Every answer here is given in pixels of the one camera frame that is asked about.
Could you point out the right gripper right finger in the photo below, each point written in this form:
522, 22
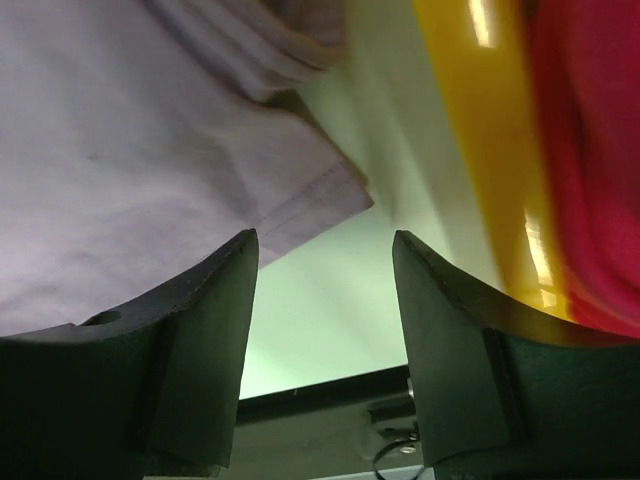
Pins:
505, 391

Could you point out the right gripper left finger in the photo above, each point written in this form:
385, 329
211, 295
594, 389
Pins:
148, 388

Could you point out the purple t shirt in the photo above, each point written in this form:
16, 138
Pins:
138, 136

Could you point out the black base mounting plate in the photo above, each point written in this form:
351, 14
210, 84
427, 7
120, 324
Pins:
352, 416

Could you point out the yellow plastic bin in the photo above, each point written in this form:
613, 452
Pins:
478, 52

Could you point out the red t shirt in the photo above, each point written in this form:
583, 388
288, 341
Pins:
584, 58

